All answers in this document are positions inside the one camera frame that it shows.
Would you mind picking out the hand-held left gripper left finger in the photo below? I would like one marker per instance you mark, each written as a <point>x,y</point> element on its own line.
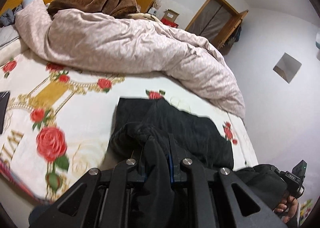
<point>130,168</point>

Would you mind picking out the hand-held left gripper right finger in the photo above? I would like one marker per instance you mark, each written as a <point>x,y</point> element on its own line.
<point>172,168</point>

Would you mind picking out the black puffer jacket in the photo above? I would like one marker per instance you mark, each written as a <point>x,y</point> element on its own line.
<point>190,130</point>

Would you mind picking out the hanging dark clothes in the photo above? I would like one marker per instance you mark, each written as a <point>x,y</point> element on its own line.
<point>233,35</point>

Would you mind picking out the person's right hand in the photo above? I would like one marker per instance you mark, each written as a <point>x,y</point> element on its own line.
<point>287,208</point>

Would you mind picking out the floral rose bed sheet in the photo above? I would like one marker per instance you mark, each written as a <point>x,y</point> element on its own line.
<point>82,108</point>

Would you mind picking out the pink patterned duvet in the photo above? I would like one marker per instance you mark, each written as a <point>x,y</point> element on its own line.
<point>125,43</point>

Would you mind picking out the red box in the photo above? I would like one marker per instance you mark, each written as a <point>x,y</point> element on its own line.
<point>170,23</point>

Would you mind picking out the wooden framed fabric closet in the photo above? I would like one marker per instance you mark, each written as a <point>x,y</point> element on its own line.
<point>212,20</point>

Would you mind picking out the cardboard box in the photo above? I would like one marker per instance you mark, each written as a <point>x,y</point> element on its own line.
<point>171,14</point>

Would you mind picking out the grey pillow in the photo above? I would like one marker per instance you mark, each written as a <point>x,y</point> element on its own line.
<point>7,37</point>

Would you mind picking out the grey blue cloth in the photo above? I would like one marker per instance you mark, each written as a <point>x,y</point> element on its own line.
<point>8,15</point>

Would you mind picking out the light blue pillow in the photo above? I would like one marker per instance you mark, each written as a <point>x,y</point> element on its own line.
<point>29,0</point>

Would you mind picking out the grey wall panel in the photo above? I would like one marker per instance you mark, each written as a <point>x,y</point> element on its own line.
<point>287,67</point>

